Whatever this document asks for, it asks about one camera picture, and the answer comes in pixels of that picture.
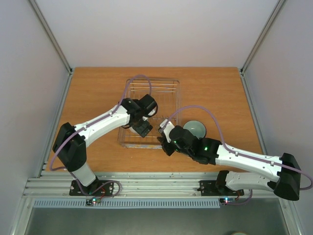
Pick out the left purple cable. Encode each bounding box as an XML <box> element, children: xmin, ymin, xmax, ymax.
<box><xmin>49</xmin><ymin>74</ymin><xmax>154</xmax><ymax>171</ymax></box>

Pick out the small circuit board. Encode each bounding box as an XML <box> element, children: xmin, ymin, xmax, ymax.
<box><xmin>85</xmin><ymin>198</ymin><xmax>101</xmax><ymax>206</ymax></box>
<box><xmin>220</xmin><ymin>197</ymin><xmax>236</xmax><ymax>205</ymax></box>

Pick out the right aluminium frame post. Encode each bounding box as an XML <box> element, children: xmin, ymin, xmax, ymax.
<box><xmin>240</xmin><ymin>0</ymin><xmax>287</xmax><ymax>76</ymax></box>

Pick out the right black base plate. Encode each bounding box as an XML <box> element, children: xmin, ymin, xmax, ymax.
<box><xmin>197</xmin><ymin>180</ymin><xmax>245</xmax><ymax>196</ymax></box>

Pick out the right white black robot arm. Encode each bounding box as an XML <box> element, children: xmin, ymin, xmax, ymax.
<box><xmin>158</xmin><ymin>123</ymin><xmax>301</xmax><ymax>201</ymax></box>

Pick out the left aluminium frame post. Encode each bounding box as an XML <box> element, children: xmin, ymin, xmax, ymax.
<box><xmin>27</xmin><ymin>0</ymin><xmax>73</xmax><ymax>74</ymax></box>

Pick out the white ceramic bowl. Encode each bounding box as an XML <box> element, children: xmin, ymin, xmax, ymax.
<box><xmin>128</xmin><ymin>127</ymin><xmax>137</xmax><ymax>134</ymax></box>

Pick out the teal patterned bowl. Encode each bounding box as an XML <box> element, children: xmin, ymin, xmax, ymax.
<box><xmin>183</xmin><ymin>120</ymin><xmax>206</xmax><ymax>139</ymax></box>

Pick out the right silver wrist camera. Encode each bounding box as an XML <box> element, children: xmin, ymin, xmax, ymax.
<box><xmin>159</xmin><ymin>119</ymin><xmax>175</xmax><ymax>143</ymax></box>

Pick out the right small circuit board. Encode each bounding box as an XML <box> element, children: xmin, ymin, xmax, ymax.
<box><xmin>220</xmin><ymin>197</ymin><xmax>236</xmax><ymax>205</ymax></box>

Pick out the left small circuit board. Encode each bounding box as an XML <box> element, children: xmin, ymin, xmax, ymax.
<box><xmin>85</xmin><ymin>198</ymin><xmax>101</xmax><ymax>206</ymax></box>

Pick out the purple cable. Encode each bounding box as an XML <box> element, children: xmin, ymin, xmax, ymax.
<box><xmin>162</xmin><ymin>105</ymin><xmax>313</xmax><ymax>190</ymax></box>
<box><xmin>49</xmin><ymin>74</ymin><xmax>154</xmax><ymax>171</ymax></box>

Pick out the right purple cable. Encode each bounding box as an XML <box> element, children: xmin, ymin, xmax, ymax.
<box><xmin>162</xmin><ymin>105</ymin><xmax>313</xmax><ymax>190</ymax></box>

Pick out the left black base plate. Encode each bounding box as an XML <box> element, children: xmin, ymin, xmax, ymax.
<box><xmin>69</xmin><ymin>180</ymin><xmax>114</xmax><ymax>196</ymax></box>

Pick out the aluminium frame post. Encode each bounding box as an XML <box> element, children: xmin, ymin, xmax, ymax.
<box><xmin>27</xmin><ymin>0</ymin><xmax>73</xmax><ymax>74</ymax></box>
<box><xmin>240</xmin><ymin>0</ymin><xmax>287</xmax><ymax>76</ymax></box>

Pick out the metal wire dish rack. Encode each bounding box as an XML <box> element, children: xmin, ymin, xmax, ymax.
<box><xmin>118</xmin><ymin>77</ymin><xmax>181</xmax><ymax>149</ymax></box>

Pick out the aluminium rail base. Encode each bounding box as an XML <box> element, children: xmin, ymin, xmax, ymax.
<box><xmin>22</xmin><ymin>172</ymin><xmax>291</xmax><ymax>198</ymax></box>

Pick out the grey slotted cable duct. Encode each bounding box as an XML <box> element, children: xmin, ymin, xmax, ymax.
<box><xmin>33</xmin><ymin>198</ymin><xmax>220</xmax><ymax>209</ymax></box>

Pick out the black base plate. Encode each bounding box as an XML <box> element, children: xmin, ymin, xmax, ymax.
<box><xmin>69</xmin><ymin>180</ymin><xmax>114</xmax><ymax>196</ymax></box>
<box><xmin>197</xmin><ymin>180</ymin><xmax>245</xmax><ymax>196</ymax></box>

